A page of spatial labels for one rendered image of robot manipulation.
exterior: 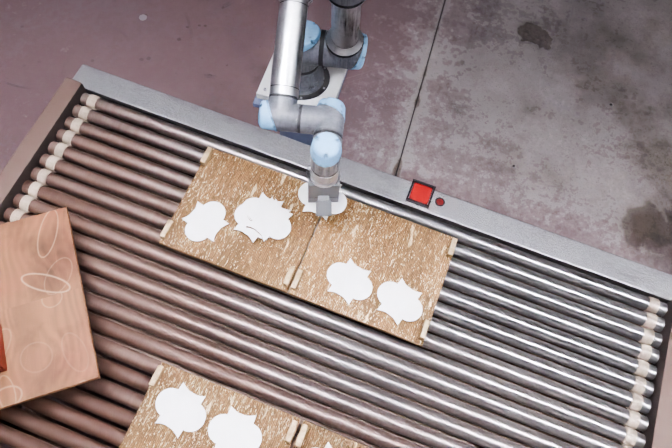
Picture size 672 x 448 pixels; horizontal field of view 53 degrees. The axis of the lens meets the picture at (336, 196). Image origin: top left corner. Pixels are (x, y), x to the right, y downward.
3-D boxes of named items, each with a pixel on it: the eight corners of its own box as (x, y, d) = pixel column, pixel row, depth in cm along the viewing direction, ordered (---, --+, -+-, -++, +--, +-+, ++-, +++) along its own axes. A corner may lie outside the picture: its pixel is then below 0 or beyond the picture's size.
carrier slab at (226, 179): (210, 149, 216) (209, 147, 215) (330, 193, 212) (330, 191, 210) (159, 244, 202) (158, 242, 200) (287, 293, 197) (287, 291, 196)
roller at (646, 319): (81, 108, 226) (77, 100, 221) (659, 320, 204) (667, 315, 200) (74, 120, 224) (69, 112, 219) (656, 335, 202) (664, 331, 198)
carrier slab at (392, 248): (332, 194, 212) (332, 192, 210) (456, 240, 207) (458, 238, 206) (288, 294, 197) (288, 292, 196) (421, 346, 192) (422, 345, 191)
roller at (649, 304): (89, 96, 228) (85, 88, 223) (661, 305, 206) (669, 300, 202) (81, 108, 226) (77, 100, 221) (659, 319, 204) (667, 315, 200)
